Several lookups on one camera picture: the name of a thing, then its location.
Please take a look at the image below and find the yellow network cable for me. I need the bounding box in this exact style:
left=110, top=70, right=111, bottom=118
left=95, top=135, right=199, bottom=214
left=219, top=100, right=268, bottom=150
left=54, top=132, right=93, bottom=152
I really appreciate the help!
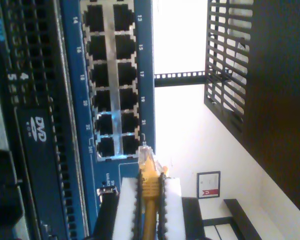
left=137, top=145, right=170, bottom=240

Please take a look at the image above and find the framed certificate with red ribbon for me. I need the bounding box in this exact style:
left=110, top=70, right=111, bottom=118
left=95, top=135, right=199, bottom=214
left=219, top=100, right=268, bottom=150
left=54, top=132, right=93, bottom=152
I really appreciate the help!
left=196, top=170, right=222, bottom=200

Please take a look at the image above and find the black rack server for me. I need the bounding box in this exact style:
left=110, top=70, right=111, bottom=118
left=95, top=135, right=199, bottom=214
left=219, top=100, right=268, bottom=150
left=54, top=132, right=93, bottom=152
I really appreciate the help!
left=0, top=0, right=91, bottom=240

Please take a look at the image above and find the dark perforated cabinet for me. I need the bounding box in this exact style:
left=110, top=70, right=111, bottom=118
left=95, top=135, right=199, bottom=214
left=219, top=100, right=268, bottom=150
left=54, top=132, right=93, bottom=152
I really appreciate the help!
left=203, top=0, right=300, bottom=222

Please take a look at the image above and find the blue network switch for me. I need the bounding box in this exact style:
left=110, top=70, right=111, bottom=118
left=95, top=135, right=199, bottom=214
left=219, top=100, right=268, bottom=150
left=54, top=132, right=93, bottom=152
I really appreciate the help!
left=58, top=0, right=157, bottom=240

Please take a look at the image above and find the black rack frame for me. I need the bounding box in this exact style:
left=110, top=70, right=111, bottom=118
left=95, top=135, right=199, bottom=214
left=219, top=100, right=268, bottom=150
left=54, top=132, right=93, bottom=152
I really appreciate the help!
left=153, top=70, right=206, bottom=88

